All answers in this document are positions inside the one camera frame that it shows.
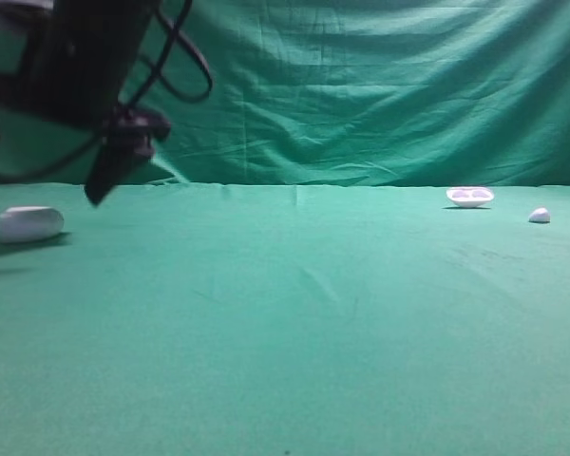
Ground small white earbud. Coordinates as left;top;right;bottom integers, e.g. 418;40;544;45
528;207;551;224

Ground green backdrop curtain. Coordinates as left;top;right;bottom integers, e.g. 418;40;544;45
128;1;570;186

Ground black cable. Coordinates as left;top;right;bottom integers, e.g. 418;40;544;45
0;0;215;184

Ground white earphone case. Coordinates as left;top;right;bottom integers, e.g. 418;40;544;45
0;206;65;244

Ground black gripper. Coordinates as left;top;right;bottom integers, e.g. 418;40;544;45
16;1;170;206

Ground white open earphone tray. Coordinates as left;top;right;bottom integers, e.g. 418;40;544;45
446;186;494;209

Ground green table cloth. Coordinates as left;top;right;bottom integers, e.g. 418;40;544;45
0;184;570;455

